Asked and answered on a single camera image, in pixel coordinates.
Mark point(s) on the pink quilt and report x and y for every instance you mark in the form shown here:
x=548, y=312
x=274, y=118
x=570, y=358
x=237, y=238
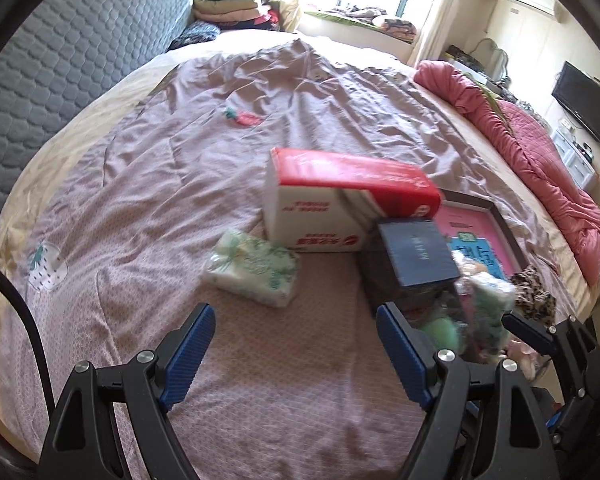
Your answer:
x=545, y=170

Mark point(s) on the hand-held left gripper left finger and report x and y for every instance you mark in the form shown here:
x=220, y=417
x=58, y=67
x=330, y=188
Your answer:
x=187, y=355

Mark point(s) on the red and white tissue box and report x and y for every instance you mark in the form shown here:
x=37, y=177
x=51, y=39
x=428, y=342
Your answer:
x=330, y=170

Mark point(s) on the leopard print cloth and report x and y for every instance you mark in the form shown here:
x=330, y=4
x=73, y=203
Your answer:
x=532, y=292

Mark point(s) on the light green plush toy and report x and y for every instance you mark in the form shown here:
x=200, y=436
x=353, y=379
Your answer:
x=440, y=335

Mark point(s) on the dark speckled blanket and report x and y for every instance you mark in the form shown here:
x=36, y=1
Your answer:
x=195, y=35

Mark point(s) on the floral tissue pack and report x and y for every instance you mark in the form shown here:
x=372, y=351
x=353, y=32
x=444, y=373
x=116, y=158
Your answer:
x=250, y=270

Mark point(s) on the black television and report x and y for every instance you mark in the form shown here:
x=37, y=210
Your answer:
x=585, y=105

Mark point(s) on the grey quilted headboard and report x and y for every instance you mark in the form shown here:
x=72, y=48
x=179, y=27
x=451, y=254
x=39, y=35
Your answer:
x=55, y=75

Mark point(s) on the cream bed sheet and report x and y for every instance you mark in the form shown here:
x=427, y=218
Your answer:
x=80, y=125

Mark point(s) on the dark blue box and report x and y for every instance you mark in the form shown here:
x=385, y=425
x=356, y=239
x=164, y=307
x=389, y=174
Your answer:
x=415, y=250

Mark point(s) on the crumpled patterned blanket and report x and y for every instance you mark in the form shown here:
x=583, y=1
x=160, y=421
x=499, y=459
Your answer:
x=390, y=25

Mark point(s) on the white drawer cabinet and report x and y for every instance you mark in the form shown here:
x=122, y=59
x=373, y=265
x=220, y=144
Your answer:
x=572, y=160

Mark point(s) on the pink book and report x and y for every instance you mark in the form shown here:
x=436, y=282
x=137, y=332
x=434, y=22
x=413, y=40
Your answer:
x=460, y=220

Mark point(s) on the dark patterned box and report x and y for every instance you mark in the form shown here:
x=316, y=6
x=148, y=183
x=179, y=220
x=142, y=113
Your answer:
x=462, y=60

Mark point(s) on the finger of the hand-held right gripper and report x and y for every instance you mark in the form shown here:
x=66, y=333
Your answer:
x=557, y=417
x=527, y=332

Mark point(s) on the light green tissue pack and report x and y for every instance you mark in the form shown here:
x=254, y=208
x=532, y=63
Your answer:
x=490, y=305

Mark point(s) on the pink tray with dark frame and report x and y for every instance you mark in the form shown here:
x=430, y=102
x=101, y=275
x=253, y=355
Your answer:
x=511, y=237

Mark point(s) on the pale rounded mirror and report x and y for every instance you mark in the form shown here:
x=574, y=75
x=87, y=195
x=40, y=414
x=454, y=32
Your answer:
x=492, y=55

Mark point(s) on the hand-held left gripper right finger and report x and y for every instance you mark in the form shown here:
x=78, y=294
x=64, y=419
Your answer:
x=405, y=355

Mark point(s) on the green windowsill mat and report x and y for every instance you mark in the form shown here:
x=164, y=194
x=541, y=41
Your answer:
x=340, y=19

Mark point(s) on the stack of folded clothes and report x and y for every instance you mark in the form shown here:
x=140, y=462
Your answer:
x=225, y=7

